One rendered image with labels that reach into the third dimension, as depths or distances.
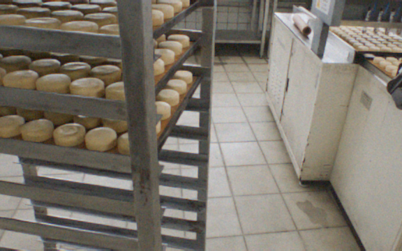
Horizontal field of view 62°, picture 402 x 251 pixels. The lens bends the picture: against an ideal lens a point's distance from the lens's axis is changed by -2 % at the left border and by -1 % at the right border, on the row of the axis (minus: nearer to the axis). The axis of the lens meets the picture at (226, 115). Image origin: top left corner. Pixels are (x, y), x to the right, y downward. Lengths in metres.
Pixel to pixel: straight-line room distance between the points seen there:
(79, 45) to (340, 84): 1.55
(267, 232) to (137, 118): 1.52
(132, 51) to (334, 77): 1.51
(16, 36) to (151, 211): 0.30
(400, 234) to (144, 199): 1.22
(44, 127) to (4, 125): 0.07
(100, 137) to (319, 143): 1.57
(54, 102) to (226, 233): 1.45
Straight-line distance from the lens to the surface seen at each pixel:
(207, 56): 0.86
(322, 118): 1.92
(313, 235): 1.94
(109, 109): 0.49
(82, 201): 0.62
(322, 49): 1.87
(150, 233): 0.56
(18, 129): 0.67
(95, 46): 0.46
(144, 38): 0.40
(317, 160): 2.07
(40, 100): 0.54
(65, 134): 0.61
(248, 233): 1.87
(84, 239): 0.69
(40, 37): 0.50
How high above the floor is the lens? 1.36
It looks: 28 degrees down
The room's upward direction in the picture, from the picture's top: 4 degrees clockwise
